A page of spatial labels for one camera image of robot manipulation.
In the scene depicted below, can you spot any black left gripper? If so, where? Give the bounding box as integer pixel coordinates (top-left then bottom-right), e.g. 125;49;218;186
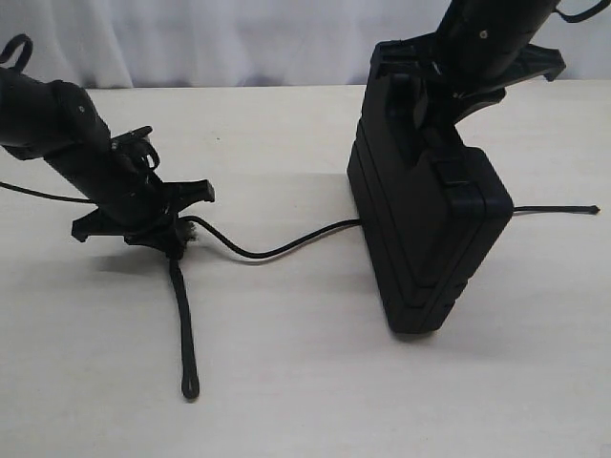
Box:
70;178;215;248

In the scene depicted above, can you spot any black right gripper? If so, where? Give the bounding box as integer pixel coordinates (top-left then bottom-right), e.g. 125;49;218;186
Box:
369;33;565;160

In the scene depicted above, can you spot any black plastic carrying case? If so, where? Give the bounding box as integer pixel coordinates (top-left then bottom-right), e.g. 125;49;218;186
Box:
347;71;516;335

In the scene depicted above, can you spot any black cord with knot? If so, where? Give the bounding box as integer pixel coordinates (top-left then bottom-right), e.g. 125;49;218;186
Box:
0;179;602;401

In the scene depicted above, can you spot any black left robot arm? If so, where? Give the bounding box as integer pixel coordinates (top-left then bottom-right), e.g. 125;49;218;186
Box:
1;69;215;259

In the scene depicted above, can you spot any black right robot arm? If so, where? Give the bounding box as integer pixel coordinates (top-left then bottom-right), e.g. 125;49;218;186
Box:
359;1;566;164

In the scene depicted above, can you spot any white backdrop curtain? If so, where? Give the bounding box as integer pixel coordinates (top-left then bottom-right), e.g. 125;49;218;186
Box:
0;0;611;91

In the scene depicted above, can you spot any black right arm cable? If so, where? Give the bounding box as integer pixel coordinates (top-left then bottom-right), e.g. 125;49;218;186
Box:
553;0;611;24

